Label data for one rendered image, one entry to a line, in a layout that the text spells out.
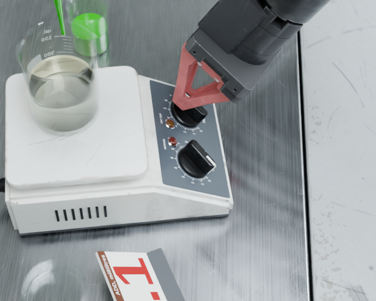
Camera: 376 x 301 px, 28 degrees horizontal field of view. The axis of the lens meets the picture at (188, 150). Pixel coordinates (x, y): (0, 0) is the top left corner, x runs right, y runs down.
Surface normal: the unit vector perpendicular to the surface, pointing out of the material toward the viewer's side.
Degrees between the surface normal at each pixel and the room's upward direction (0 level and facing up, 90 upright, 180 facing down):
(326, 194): 0
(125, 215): 90
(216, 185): 30
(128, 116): 0
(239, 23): 72
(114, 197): 90
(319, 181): 0
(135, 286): 40
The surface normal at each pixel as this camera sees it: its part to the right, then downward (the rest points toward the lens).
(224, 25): -0.39, 0.54
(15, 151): 0.04, -0.56
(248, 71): 0.55, -0.51
